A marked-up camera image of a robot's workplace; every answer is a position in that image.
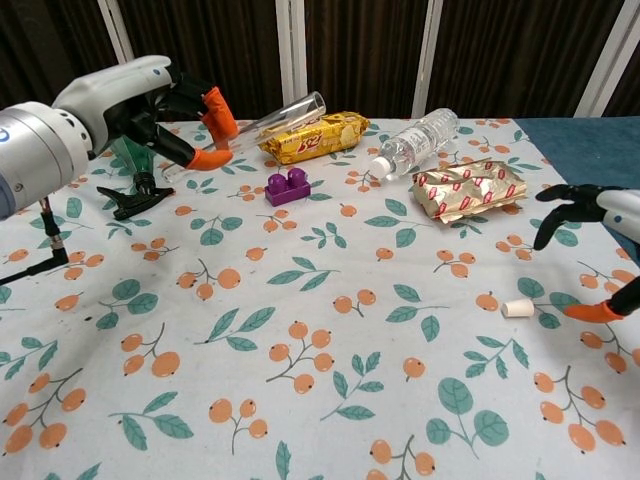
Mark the small white stopper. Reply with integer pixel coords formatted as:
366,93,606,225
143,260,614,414
501,298,534,320

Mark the clear plastic water bottle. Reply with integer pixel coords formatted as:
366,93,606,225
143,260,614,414
369,107,460,182

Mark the green spray bottle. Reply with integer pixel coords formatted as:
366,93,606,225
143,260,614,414
96,134,176,222

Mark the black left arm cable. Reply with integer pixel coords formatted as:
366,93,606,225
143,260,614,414
0,197,71,287

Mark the gold biscuit packet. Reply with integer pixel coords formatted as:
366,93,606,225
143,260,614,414
258,111,370,165

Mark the floral white tablecloth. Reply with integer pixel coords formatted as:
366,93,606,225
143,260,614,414
0,117,640,480

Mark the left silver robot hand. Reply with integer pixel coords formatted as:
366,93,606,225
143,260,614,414
52,54,239,174

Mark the clear glass test tube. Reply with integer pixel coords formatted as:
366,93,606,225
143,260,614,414
164,91,327,184

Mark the crumpled gold red packet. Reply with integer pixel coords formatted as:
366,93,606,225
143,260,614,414
411,158,529,226

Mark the purple toy brick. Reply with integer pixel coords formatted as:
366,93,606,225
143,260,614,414
264,168,311,207

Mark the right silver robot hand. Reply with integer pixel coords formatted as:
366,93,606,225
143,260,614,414
533,183,640,324

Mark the white screen frame post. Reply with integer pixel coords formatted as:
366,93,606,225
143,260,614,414
97,0,134,64
412,0,444,120
574,0,640,119
274,0,309,121

